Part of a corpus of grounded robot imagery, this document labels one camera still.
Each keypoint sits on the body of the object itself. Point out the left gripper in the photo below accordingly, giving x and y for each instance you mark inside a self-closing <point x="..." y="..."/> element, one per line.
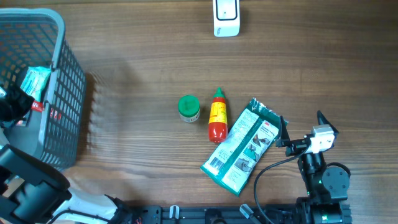
<point x="25" y="100"/>

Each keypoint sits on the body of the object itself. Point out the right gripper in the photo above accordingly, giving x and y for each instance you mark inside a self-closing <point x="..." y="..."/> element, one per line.
<point x="295" y="146"/>

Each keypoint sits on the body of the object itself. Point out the red coffee stick sachet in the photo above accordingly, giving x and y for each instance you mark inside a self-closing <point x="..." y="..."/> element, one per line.
<point x="39" y="107"/>

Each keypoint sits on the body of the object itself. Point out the green white glove package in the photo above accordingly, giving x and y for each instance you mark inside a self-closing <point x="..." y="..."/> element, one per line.
<point x="233" y="160"/>

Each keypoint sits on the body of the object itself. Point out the red chili sauce bottle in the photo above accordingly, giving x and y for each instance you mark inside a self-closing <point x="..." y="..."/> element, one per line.
<point x="218" y="121"/>

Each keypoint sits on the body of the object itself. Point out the green lid jar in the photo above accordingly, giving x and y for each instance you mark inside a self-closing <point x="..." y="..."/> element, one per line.
<point x="189" y="108"/>

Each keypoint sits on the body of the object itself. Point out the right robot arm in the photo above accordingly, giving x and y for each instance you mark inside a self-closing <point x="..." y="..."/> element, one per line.
<point x="327" y="184"/>

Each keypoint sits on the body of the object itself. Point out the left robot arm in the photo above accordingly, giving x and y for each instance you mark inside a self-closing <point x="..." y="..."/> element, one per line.
<point x="45" y="194"/>

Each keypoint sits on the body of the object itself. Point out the white barcode scanner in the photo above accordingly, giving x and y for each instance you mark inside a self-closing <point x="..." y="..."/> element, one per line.
<point x="226" y="18"/>

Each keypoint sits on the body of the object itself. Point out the teal wet wipes pack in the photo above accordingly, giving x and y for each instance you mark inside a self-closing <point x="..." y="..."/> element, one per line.
<point x="34" y="81"/>

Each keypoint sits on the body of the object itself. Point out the grey plastic mesh basket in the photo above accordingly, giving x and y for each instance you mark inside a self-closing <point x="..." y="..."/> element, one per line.
<point x="36" y="38"/>

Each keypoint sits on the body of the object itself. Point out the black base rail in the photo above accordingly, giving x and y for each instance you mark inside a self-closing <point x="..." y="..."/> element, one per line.
<point x="278" y="213"/>

